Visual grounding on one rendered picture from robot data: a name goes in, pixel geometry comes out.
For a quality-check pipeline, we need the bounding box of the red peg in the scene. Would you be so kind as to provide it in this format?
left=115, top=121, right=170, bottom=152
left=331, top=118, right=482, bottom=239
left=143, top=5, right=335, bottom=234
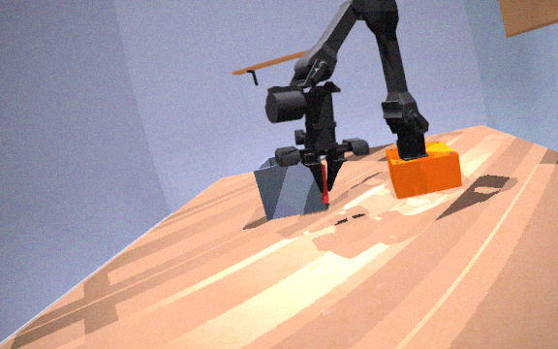
left=322, top=164, right=328, bottom=204

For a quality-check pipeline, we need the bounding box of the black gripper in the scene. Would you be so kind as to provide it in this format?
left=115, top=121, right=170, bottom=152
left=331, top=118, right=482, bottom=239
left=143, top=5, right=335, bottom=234
left=275, top=116, right=370, bottom=193

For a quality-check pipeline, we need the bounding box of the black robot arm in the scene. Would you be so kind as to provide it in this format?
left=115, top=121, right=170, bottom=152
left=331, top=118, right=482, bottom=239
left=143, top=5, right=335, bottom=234
left=264, top=0, right=429, bottom=161

